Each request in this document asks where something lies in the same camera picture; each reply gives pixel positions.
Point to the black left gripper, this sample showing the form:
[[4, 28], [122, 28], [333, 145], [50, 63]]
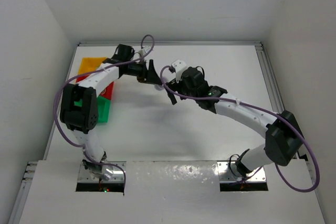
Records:
[[151, 77]]

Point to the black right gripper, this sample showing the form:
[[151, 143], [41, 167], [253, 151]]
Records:
[[173, 86]]

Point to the clear jar of paper clips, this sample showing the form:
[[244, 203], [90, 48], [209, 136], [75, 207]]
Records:
[[158, 87]]

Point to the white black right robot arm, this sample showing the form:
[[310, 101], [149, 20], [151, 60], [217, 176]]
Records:
[[278, 130]]

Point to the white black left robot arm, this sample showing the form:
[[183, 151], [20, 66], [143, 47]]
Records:
[[79, 108]]

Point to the red plastic bin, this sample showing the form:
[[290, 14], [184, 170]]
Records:
[[106, 93]]

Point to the green plastic bin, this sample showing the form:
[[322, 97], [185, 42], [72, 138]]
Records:
[[103, 109]]

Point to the yellow plastic bin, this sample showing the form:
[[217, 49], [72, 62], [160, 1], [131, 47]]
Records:
[[89, 64]]

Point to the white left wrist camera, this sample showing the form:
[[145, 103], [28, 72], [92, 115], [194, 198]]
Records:
[[145, 51]]

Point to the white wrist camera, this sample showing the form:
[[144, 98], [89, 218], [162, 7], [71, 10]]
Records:
[[145, 51], [179, 67]]

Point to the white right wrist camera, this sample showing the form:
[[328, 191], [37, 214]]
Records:
[[179, 67]]

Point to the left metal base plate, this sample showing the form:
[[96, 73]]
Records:
[[92, 173]]

